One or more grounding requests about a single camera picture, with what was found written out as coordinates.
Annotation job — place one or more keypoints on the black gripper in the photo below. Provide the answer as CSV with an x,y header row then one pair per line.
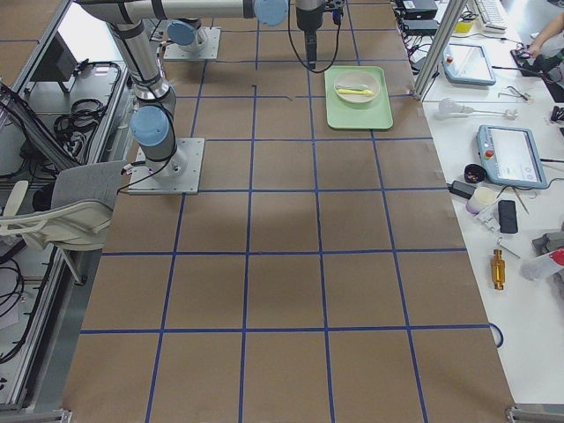
x,y
307,18

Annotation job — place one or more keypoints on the white round plate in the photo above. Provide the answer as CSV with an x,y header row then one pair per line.
x,y
358,78

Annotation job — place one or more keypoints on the yellow plastic fork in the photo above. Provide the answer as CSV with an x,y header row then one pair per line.
x,y
365,92

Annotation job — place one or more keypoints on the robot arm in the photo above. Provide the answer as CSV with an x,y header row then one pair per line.
x,y
253,108

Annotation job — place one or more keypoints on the teal plastic spoon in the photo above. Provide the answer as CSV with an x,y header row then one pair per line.
x,y
351,87

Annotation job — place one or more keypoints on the light green tray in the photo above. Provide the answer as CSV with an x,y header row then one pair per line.
x,y
375,115

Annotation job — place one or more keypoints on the white light bulb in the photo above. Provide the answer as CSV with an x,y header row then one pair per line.
x,y
448,108

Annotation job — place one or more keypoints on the blue teach pendant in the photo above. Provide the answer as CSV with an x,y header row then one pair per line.
x,y
467,64
510,157

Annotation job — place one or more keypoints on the black power adapter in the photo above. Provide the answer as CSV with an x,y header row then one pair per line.
x,y
461,189

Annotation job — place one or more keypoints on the black smartphone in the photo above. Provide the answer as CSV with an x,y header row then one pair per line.
x,y
507,217

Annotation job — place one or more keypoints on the grey office chair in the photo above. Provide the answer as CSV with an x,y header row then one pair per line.
x,y
80,213

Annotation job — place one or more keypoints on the gold metal fitting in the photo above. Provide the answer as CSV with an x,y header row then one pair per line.
x,y
497,266

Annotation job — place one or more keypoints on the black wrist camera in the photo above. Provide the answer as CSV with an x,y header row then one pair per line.
x,y
336,8

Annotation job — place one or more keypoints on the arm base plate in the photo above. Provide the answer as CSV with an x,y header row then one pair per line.
x,y
205,46
180,175

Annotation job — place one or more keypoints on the aluminium frame post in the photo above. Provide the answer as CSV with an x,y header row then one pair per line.
x,y
450,17

